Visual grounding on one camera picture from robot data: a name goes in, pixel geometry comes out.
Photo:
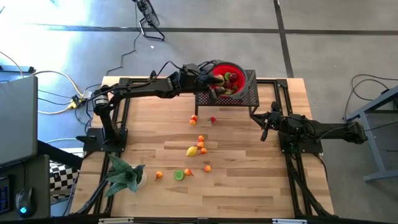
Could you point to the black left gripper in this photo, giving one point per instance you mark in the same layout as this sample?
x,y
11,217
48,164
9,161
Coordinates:
x,y
192,82

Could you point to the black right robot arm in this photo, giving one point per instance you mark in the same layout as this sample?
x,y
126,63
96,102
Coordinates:
x,y
329,130

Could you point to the black floor fan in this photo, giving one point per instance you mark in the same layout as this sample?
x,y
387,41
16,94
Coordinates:
x,y
150,14

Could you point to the dark desk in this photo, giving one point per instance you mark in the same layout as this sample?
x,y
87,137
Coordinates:
x,y
40,174

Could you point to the blue-grey table frame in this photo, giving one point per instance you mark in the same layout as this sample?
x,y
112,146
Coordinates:
x,y
376,155

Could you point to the dark red pomegranate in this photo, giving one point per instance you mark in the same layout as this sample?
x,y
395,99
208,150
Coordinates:
x,y
228,84
233,77

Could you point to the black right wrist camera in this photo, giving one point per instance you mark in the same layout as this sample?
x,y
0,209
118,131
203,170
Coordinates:
x,y
276,116

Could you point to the grey monitor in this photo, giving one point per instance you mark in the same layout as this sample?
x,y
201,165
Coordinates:
x,y
17,121

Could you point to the black perforated metal shelf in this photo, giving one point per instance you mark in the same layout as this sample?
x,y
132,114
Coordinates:
x,y
248,99

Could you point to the black kitchen knife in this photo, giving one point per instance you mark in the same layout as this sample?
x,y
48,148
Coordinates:
x,y
251,77

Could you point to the black keyboard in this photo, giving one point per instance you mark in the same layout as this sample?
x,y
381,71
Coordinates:
x,y
4,196

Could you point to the red collapsible colander bowl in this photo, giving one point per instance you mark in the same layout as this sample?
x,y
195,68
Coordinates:
x,y
241,70

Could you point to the small black frame clamp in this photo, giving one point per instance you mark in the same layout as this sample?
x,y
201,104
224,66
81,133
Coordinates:
x,y
152,75

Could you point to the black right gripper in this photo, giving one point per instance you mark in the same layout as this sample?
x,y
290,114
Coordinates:
x,y
264,137

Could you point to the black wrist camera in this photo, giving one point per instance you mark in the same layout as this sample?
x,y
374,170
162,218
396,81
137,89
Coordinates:
x,y
276,116
190,68

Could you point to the white power strip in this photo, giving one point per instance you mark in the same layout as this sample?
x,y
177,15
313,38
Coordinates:
x,y
87,94

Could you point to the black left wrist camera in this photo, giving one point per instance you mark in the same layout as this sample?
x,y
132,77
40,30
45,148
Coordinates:
x,y
190,68

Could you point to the small orange toy pear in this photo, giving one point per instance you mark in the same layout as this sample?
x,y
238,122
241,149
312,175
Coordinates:
x,y
207,168
187,172
200,144
194,117
159,175
192,122
203,151
201,138

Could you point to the green plant in white pot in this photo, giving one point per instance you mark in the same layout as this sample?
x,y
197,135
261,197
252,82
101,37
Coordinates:
x,y
124,177

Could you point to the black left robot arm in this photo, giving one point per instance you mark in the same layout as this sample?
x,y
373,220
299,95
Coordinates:
x,y
140,88

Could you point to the black aluminium table frame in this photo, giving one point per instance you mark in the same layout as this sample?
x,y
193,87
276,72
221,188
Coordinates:
x,y
280,93

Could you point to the white label strip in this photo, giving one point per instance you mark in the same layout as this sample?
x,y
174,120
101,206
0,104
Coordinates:
x,y
289,221
115,221

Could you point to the black white checkerboard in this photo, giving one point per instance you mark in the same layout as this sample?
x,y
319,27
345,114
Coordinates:
x,y
62,179

